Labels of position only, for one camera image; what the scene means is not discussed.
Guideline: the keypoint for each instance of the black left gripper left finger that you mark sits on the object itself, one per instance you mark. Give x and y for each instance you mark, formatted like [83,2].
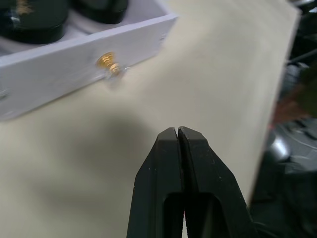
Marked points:
[151,178]

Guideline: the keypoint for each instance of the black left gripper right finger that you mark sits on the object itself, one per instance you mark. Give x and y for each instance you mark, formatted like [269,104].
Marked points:
[210,178]

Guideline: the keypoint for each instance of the white drawer with gold knob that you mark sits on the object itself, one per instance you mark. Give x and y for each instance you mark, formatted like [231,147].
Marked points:
[62,72]

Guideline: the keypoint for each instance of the black round compact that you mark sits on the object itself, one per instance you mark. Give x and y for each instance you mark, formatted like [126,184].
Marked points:
[29,22]
[101,11]

